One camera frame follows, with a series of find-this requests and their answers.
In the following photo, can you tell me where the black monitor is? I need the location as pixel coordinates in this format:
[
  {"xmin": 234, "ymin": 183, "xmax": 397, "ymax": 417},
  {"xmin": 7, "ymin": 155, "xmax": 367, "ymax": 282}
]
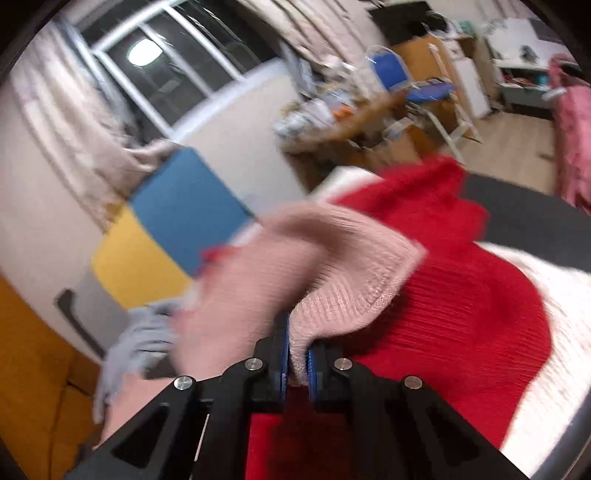
[{"xmin": 369, "ymin": 1, "xmax": 448, "ymax": 46}]

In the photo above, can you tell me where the pink quilt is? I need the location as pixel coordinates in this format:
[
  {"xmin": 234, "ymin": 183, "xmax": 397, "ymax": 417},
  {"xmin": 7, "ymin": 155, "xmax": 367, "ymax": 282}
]
[{"xmin": 547, "ymin": 54, "xmax": 590, "ymax": 215}]

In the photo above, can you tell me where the white shelf unit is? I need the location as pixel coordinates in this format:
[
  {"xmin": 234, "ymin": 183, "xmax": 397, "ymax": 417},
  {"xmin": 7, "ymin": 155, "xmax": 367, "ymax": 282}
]
[{"xmin": 483, "ymin": 18, "xmax": 572, "ymax": 110}]

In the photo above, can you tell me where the light blue garment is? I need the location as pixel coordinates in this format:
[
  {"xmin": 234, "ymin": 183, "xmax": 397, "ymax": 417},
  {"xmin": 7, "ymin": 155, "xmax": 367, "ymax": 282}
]
[{"xmin": 92, "ymin": 297, "xmax": 182, "ymax": 424}]

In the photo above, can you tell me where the window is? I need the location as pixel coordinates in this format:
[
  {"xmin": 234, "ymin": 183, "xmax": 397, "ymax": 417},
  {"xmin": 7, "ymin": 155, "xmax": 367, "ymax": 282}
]
[{"xmin": 78, "ymin": 1, "xmax": 277, "ymax": 142}]

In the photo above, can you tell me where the grey yellow blue headboard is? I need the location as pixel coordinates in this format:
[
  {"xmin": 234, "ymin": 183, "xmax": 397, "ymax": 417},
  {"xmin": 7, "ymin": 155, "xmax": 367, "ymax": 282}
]
[{"xmin": 55, "ymin": 148, "xmax": 252, "ymax": 357}]

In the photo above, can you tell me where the red knit sweater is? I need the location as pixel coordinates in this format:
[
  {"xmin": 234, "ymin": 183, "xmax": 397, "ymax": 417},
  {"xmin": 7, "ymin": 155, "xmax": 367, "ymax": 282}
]
[{"xmin": 245, "ymin": 158, "xmax": 551, "ymax": 479}]

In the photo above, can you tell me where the pink knit sweater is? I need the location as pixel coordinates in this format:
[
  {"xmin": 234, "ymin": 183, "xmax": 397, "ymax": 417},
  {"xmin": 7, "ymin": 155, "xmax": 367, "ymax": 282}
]
[{"xmin": 98, "ymin": 200, "xmax": 429, "ymax": 446}]

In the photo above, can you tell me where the left beige curtain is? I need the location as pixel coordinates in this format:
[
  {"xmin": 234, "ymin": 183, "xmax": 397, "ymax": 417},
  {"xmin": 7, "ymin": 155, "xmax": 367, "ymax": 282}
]
[{"xmin": 9, "ymin": 21, "xmax": 179, "ymax": 230}]

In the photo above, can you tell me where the wooden desk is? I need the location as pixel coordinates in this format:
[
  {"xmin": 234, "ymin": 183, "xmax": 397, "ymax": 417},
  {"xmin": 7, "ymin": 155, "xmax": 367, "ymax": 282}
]
[{"xmin": 280, "ymin": 91, "xmax": 436, "ymax": 191}]

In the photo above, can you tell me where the black bed cover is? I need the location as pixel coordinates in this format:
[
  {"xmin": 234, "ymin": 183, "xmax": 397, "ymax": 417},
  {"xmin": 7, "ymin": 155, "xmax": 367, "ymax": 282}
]
[{"xmin": 463, "ymin": 174, "xmax": 591, "ymax": 272}]

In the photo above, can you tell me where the cream knit garment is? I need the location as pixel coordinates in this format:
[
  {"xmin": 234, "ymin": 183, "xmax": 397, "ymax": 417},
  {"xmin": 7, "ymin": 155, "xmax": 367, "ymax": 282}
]
[{"xmin": 314, "ymin": 162, "xmax": 590, "ymax": 479}]

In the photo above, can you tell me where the wooden wardrobe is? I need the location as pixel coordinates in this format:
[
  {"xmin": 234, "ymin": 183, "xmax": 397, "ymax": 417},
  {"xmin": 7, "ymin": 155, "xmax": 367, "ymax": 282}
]
[{"xmin": 1, "ymin": 280, "xmax": 98, "ymax": 479}]

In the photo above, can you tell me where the blue folding chair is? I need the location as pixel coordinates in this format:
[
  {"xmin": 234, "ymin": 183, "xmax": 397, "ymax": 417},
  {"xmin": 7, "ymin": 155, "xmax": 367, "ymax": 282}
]
[{"xmin": 366, "ymin": 46, "xmax": 482, "ymax": 166}]

